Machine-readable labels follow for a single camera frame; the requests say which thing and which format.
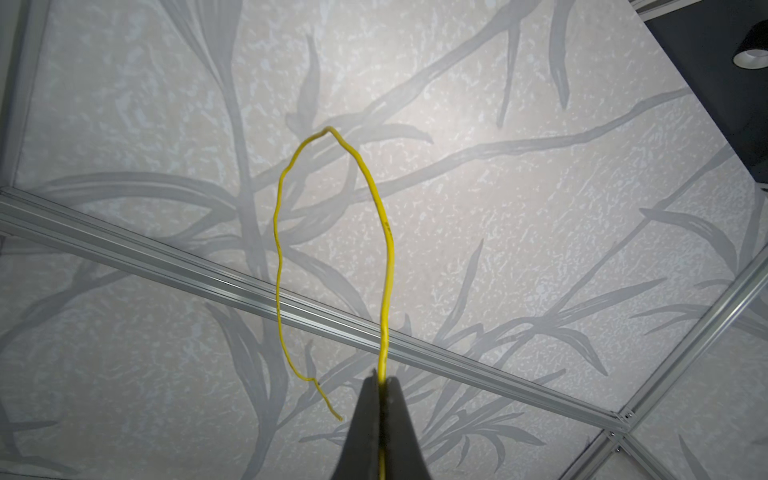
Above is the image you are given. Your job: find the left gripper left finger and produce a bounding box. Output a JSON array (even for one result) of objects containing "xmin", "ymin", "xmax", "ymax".
[{"xmin": 331, "ymin": 370, "xmax": 381, "ymax": 480}]

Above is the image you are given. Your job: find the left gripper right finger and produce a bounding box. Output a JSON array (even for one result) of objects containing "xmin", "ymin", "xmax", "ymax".
[{"xmin": 381, "ymin": 377, "xmax": 431, "ymax": 480}]

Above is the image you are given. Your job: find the aluminium frame crossbar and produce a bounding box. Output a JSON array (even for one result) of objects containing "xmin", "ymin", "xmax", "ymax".
[{"xmin": 1, "ymin": 187, "xmax": 629, "ymax": 434}]

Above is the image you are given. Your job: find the yellow cable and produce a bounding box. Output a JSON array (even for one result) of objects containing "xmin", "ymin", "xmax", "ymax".
[{"xmin": 272, "ymin": 125, "xmax": 397, "ymax": 480}]

